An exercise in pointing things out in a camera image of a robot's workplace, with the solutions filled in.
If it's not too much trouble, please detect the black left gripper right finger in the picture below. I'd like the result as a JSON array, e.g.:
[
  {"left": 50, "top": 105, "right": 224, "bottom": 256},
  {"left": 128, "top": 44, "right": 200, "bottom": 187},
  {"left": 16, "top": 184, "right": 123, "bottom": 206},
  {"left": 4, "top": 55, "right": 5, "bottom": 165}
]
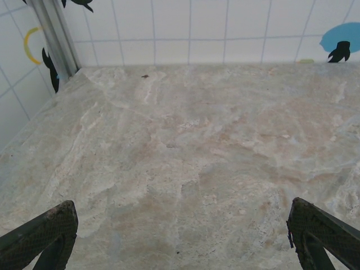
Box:
[{"left": 286, "top": 197, "right": 360, "bottom": 270}]

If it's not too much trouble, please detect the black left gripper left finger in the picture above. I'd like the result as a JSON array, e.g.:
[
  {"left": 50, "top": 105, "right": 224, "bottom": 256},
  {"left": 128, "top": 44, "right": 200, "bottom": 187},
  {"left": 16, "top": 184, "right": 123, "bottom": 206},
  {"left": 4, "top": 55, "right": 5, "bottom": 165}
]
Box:
[{"left": 0, "top": 200, "right": 79, "bottom": 270}]

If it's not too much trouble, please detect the black fish wall sticker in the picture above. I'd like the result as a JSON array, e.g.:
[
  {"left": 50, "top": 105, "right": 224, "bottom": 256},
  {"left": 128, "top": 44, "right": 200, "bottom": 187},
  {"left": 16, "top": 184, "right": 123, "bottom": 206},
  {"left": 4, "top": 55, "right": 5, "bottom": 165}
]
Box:
[
  {"left": 327, "top": 40, "right": 351, "bottom": 64},
  {"left": 61, "top": 0, "right": 94, "bottom": 14},
  {"left": 42, "top": 47, "right": 60, "bottom": 94}
]

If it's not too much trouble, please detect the yellow arc wall sticker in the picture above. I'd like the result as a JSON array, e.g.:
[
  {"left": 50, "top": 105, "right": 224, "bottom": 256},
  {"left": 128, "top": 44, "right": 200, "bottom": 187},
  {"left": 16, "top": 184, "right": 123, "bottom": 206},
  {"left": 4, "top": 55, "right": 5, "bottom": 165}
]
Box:
[{"left": 23, "top": 26, "right": 43, "bottom": 65}]

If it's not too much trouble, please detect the aluminium frame post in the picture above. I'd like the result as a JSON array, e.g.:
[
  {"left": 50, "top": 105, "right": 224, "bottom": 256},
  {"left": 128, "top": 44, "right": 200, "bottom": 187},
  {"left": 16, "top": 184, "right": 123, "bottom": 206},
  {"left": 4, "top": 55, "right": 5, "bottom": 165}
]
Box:
[{"left": 28, "top": 0, "right": 82, "bottom": 84}]

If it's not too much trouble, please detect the blue round wall sticker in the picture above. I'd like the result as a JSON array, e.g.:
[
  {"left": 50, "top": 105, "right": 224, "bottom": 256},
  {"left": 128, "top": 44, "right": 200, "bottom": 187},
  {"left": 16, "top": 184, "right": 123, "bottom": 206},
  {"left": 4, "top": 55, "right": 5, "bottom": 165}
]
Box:
[{"left": 319, "top": 21, "right": 360, "bottom": 53}]

